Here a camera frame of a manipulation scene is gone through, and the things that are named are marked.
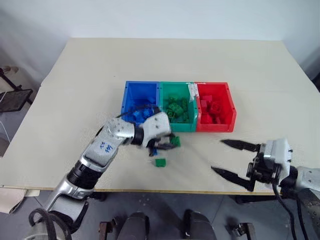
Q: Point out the green toy building block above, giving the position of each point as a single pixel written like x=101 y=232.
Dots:
x=176 y=141
x=160 y=162
x=186 y=116
x=173 y=107
x=171 y=97
x=185 y=102

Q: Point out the green plastic bin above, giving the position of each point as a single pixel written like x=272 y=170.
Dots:
x=175 y=125

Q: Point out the beige cloth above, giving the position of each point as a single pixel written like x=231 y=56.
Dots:
x=11 y=200

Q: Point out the dark rounded shape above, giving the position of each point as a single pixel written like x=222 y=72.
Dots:
x=200 y=225
x=133 y=226

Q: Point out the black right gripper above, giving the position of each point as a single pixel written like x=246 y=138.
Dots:
x=261 y=171

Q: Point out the red toy building block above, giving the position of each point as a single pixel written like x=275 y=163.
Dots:
x=203 y=103
x=215 y=107

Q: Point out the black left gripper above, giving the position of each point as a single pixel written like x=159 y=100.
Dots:
x=152 y=145

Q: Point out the white tape strip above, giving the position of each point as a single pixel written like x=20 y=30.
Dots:
x=192 y=91

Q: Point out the red plastic bin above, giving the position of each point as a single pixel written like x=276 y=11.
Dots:
x=212 y=127

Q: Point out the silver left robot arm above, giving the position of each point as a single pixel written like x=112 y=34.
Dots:
x=110 y=147

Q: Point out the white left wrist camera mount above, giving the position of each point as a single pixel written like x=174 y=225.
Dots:
x=158 y=127

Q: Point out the black metal stand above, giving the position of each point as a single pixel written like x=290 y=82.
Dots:
x=12 y=98

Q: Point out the blue plastic bin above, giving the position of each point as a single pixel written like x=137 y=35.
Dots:
x=136 y=95

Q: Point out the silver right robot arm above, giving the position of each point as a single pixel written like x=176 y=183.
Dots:
x=310 y=176

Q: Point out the blue toy building block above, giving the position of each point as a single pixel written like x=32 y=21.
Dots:
x=151 y=100
x=148 y=112
x=156 y=152
x=138 y=115

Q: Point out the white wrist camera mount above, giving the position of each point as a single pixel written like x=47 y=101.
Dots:
x=158 y=127
x=276 y=151

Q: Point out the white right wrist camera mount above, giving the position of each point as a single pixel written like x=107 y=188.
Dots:
x=276 y=151

